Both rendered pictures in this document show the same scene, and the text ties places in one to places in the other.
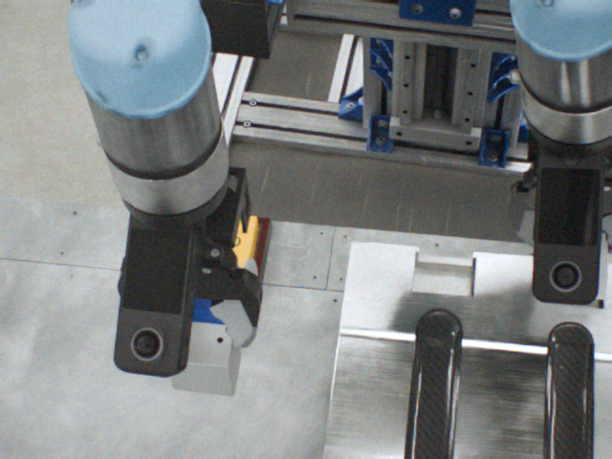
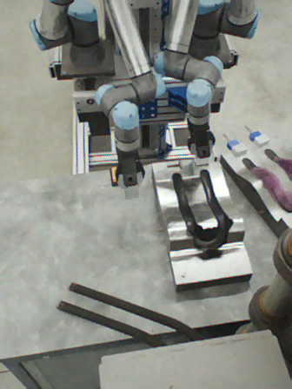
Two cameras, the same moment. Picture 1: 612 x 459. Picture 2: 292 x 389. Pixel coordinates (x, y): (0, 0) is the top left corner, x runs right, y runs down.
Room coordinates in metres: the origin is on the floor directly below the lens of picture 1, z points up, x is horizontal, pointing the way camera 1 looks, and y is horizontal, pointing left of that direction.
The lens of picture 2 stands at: (-0.48, 0.36, 2.22)
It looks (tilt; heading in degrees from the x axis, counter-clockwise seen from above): 54 degrees down; 340
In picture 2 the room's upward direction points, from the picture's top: 1 degrees counter-clockwise
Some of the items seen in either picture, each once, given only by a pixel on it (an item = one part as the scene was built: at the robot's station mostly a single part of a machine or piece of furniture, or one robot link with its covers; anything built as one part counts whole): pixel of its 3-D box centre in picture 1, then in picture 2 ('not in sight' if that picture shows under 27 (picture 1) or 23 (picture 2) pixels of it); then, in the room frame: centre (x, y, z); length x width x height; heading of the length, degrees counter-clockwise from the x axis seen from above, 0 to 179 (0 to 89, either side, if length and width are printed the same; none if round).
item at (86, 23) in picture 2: not in sight; (81, 21); (1.08, 0.05, 1.20); 0.13 x 0.12 x 0.14; 99
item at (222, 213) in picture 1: (185, 212); (128, 154); (0.46, 0.08, 1.09); 0.09 x 0.08 x 0.12; 168
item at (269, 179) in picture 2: not in sight; (285, 179); (0.29, -0.48, 0.90); 0.26 x 0.18 x 0.08; 5
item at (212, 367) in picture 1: (214, 306); (129, 180); (0.47, 0.08, 0.93); 0.13 x 0.05 x 0.05; 168
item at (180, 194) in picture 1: (163, 152); (126, 140); (0.45, 0.08, 1.17); 0.08 x 0.08 x 0.05
